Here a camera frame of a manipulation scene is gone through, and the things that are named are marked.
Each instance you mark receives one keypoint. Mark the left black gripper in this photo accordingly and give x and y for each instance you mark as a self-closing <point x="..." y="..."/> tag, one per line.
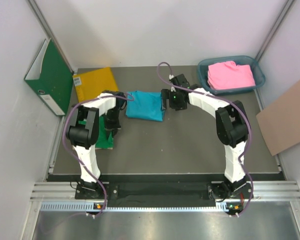
<point x="112" y="127"/>

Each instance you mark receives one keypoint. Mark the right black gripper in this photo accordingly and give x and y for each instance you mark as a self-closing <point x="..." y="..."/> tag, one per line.
<point x="167" y="94"/>

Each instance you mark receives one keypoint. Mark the green t shirt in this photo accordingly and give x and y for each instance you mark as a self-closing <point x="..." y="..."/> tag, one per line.
<point x="105" y="138"/>

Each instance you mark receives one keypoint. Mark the teal t shirt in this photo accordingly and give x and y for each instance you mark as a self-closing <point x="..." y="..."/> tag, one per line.
<point x="145" y="106"/>

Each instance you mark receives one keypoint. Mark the yellow folder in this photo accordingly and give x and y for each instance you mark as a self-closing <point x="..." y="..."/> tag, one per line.
<point x="91" y="84"/>

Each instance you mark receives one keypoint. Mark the beige cardboard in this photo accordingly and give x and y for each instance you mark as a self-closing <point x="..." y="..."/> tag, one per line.
<point x="101" y="148"/>

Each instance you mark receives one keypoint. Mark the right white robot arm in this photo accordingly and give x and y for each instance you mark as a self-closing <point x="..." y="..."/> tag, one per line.
<point x="231" y="129"/>

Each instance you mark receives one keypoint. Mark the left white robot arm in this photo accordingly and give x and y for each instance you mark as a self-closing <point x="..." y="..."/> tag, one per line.
<point x="82" y="130"/>

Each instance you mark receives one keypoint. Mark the pink t shirt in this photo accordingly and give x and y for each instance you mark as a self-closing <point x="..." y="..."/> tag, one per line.
<point x="229" y="75"/>

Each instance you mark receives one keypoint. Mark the blue plastic bin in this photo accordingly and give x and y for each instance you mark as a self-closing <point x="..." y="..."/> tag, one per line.
<point x="258" y="75"/>

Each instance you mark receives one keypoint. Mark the brown cardboard sheet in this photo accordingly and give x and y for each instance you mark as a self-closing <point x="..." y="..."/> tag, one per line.
<point x="279" y="122"/>

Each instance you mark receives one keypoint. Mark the green ring binder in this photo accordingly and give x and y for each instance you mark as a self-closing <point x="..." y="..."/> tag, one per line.
<point x="50" y="78"/>

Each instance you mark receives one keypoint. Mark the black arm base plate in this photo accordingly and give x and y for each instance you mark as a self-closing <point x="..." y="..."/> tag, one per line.
<point x="140" y="192"/>

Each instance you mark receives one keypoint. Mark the grey slotted cable duct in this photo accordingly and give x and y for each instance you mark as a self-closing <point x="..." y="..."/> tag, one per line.
<point x="47" y="206"/>

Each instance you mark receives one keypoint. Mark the aluminium frame rail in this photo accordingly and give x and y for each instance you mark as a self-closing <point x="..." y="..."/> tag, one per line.
<point x="263" y="191"/>

